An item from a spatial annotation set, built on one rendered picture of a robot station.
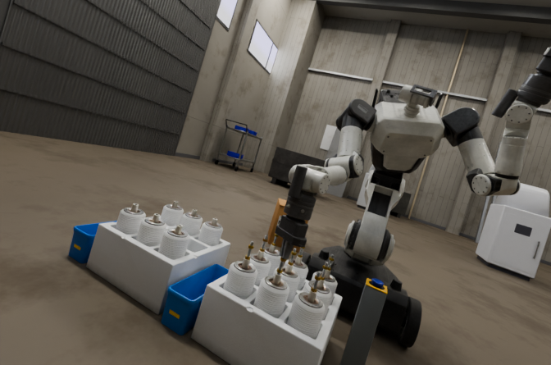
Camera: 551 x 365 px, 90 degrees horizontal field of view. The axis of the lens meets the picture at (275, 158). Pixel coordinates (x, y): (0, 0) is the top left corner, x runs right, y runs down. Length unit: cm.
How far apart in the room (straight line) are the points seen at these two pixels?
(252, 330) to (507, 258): 459
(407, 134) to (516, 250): 415
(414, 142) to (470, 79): 873
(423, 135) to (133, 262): 120
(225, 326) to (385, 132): 91
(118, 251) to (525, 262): 498
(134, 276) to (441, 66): 955
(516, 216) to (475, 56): 601
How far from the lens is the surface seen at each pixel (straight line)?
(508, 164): 121
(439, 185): 925
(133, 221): 124
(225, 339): 101
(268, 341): 94
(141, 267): 116
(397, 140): 123
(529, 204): 533
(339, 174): 99
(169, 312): 108
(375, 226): 131
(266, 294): 93
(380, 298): 107
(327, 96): 965
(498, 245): 518
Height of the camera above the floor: 64
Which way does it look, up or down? 1 degrees down
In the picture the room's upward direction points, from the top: 17 degrees clockwise
